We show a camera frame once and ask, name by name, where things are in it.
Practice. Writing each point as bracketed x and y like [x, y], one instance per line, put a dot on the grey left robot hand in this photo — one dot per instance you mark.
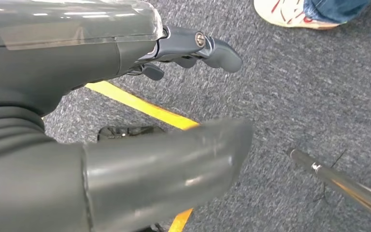
[124, 179]

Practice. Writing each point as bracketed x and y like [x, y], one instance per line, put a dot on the black robot foot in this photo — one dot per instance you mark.
[124, 132]

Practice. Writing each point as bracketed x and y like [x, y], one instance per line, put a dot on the yellow floor tape square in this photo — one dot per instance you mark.
[140, 105]

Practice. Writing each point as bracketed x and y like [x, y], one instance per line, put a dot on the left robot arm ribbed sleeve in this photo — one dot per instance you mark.
[9, 128]

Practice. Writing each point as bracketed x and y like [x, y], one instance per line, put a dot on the chrome metal pole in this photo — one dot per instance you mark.
[348, 185]

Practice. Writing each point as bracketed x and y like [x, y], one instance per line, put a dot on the person's foot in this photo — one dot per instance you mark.
[284, 14]

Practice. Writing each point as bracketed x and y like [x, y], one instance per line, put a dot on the person's leg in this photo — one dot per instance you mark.
[332, 9]

